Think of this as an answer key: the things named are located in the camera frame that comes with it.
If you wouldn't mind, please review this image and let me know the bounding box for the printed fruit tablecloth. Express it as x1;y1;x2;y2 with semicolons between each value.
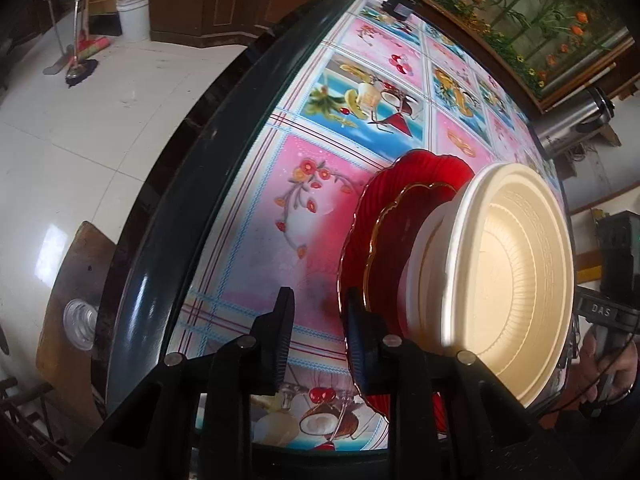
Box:
165;0;566;451

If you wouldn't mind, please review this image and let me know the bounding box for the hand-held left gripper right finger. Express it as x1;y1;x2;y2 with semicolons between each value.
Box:
344;287;556;480

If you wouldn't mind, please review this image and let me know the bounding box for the large beige bowl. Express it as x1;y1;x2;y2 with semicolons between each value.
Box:
440;161;575;408

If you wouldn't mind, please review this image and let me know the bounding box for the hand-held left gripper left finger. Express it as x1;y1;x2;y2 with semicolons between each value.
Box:
65;286;296;480

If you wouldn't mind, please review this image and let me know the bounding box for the wooden panelled cabinet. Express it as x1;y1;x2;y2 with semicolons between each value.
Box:
149;0;366;51

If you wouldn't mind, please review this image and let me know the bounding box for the red green broom head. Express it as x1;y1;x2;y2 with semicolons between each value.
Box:
75;35;114;59

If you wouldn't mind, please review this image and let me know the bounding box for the small red gold-rimmed plate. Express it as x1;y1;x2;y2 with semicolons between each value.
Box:
362;182;458;343

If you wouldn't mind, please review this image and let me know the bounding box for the black broom with metal handle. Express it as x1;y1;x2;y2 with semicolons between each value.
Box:
64;0;101;87

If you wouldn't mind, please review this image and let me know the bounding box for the stainless steel thermos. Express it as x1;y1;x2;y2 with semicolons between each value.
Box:
536;87;616;161

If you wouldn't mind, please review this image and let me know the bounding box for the framed flower painting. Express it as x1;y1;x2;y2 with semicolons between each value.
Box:
360;0;637;111

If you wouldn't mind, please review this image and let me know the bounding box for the metal floor scraper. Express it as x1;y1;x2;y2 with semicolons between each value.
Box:
42;0;69;76

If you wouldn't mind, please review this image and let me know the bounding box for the person's right hand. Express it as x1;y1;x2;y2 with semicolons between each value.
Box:
570;330;640;413

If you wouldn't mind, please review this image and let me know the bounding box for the round dark-rimmed table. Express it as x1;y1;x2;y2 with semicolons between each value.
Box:
92;0;571;456

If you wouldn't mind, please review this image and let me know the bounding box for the white plastic bucket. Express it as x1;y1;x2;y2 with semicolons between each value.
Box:
116;0;151;44

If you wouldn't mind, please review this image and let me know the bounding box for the large red glass plate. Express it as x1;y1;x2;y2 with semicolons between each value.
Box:
337;149;476;433

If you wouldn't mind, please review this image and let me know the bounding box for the brown wooden stool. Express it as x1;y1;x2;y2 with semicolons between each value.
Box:
35;220;119;428

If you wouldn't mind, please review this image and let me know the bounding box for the small black box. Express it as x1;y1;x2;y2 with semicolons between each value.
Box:
382;0;418;21

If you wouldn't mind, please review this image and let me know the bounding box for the white disposable bowl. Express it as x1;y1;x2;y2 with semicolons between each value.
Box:
402;180;481;357

